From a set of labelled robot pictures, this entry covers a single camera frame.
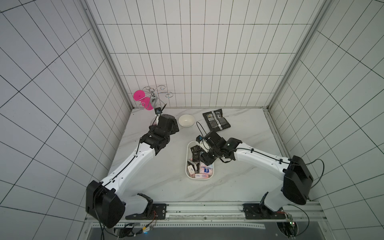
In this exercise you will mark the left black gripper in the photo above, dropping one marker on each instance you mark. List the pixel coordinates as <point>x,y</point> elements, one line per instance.
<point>175,128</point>

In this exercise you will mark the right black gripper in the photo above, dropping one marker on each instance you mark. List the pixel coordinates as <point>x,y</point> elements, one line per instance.
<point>202,156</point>

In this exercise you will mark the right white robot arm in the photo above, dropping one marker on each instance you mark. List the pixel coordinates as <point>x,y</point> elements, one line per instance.
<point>297,181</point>

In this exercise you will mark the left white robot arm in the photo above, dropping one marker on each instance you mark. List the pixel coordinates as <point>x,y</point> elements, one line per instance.
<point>104,199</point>

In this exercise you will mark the white storage box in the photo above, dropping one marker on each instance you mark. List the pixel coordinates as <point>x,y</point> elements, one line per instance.
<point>193,169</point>

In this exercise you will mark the white bowl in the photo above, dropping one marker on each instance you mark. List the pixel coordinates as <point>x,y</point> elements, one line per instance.
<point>186,120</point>

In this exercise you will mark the pink blue tissue pack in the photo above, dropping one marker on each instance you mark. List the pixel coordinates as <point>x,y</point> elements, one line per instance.
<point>206,169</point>

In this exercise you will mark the black tissue multipack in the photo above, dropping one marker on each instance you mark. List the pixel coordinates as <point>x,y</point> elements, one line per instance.
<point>216,121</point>

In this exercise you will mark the chrome cup stand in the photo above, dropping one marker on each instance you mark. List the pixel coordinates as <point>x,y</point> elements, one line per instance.
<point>155,97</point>

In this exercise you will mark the pink cup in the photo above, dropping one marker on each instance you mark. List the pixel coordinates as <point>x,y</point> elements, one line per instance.
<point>143,100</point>

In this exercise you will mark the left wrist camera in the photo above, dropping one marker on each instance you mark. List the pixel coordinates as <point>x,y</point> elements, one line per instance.
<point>159,110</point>

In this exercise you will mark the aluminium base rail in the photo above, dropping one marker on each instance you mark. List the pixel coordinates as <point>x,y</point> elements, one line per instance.
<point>222,214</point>

